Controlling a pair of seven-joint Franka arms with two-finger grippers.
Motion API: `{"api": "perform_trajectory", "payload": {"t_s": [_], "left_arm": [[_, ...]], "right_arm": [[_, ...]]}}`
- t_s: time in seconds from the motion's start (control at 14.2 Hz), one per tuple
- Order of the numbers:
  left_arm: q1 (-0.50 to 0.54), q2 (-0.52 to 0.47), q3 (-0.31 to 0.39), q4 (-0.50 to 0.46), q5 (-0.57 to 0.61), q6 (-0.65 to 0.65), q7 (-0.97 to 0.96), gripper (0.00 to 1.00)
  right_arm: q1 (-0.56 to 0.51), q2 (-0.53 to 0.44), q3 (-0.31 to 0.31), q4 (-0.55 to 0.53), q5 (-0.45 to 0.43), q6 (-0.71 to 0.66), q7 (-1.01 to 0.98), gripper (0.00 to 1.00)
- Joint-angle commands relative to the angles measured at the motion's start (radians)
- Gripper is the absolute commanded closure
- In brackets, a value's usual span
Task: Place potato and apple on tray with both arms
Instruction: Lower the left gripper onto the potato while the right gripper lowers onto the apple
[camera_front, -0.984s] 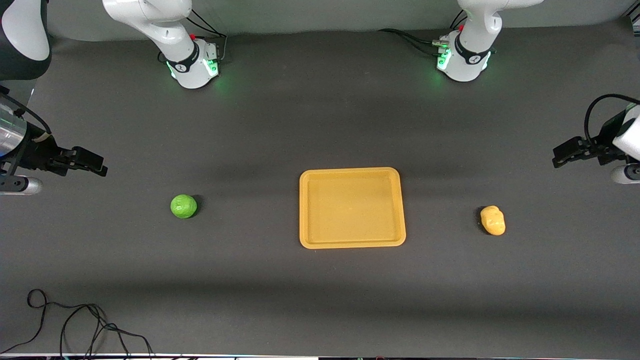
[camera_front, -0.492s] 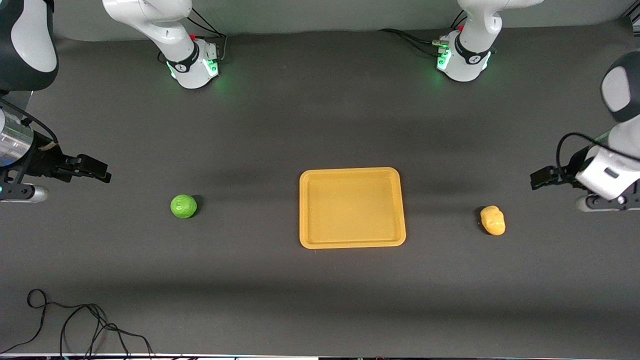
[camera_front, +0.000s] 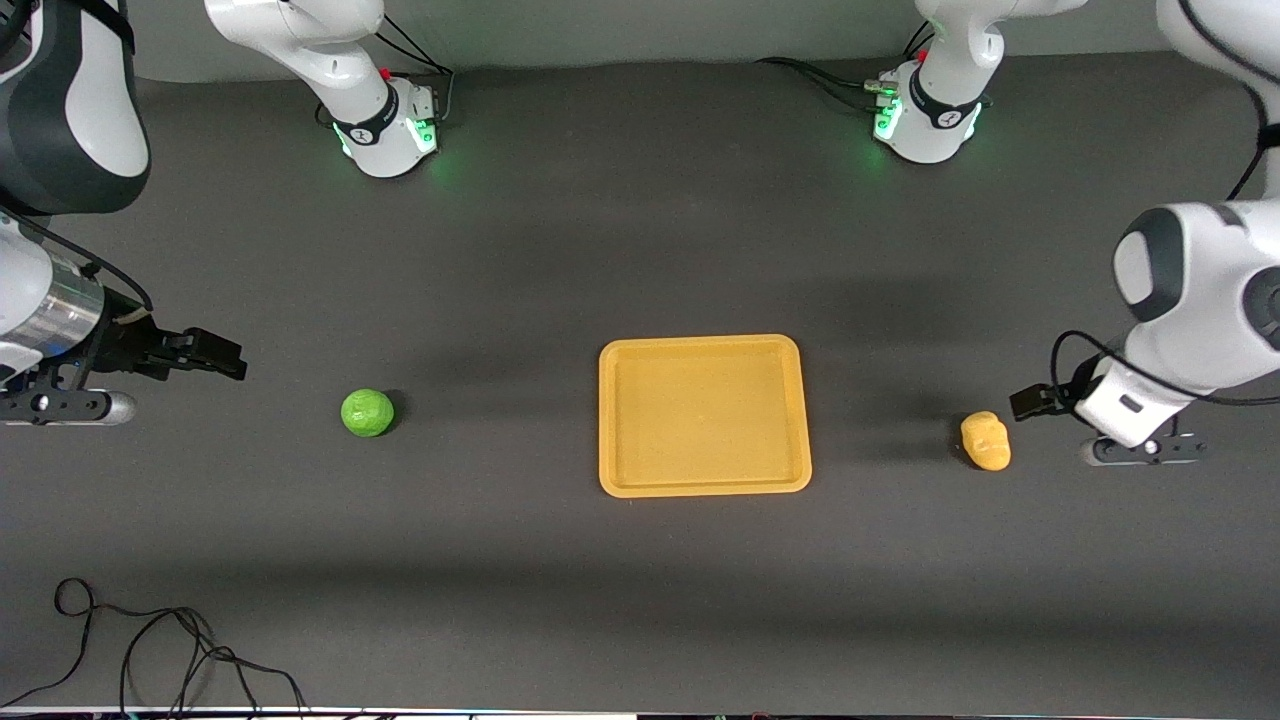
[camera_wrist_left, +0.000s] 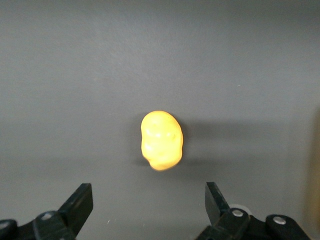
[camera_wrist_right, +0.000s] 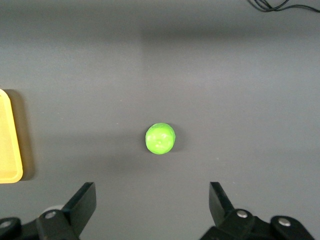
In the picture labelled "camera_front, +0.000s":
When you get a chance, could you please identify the yellow potato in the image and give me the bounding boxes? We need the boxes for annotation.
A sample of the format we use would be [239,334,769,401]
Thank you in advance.
[960,410,1013,473]

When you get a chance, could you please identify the orange plastic tray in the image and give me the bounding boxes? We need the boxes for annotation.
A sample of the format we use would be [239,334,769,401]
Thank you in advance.
[598,334,813,499]

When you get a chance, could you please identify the black right arm base cables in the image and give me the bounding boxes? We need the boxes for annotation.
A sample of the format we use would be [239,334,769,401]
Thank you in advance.
[315,12,457,129]

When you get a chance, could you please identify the green toy ball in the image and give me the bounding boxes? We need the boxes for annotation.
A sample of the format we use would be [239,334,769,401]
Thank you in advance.
[340,388,396,439]

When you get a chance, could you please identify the black left arm base cables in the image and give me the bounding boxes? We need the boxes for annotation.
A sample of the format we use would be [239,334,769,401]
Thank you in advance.
[755,20,936,113]

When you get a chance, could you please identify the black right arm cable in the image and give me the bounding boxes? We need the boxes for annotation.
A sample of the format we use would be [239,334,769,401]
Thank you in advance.
[0,203,154,313]

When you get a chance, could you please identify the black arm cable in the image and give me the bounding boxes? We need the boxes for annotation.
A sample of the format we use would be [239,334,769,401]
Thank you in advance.
[1048,0,1280,409]
[0,203,154,313]

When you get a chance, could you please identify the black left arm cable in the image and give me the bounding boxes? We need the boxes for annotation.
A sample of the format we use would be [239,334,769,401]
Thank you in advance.
[1048,0,1280,409]

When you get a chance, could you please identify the thin black loose cable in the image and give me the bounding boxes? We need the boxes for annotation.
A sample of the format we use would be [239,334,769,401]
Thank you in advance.
[0,577,313,717]

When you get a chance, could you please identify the black arm base cables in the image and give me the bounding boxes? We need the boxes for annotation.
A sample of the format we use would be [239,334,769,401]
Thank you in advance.
[315,12,457,129]
[755,20,936,113]

